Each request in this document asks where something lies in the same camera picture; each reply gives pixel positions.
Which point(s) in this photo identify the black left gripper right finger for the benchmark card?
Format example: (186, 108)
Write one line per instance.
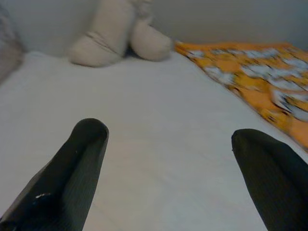
(276, 183)

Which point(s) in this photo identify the padded bed side bolster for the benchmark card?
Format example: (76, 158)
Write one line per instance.
(8, 48)

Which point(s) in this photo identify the beige curved plush pillow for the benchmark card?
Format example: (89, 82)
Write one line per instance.
(106, 36)

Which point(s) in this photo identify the yellow cartoon egg blanket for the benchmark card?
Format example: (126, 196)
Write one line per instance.
(260, 79)

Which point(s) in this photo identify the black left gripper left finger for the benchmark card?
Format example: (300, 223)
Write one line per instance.
(67, 173)

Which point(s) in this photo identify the white quilted mattress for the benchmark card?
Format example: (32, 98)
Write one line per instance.
(144, 120)

